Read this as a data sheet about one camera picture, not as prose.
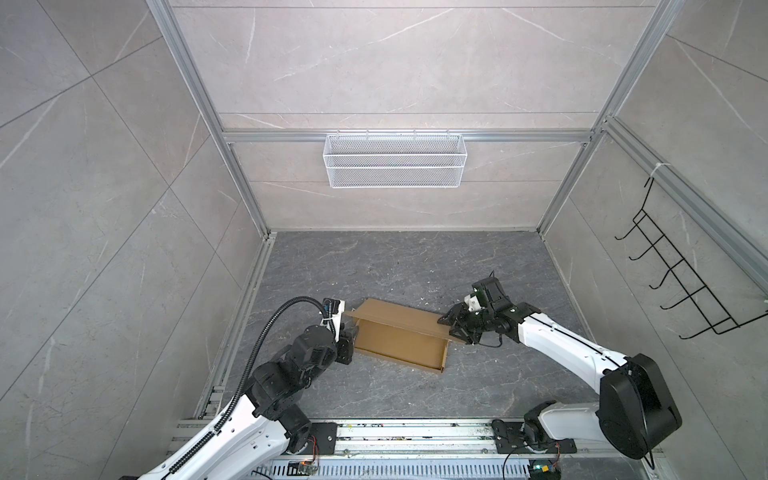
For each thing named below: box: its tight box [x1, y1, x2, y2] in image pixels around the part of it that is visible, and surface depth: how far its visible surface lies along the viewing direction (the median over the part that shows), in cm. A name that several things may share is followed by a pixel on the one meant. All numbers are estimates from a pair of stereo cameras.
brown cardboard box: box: [344, 298, 466, 374], surface depth 87 cm
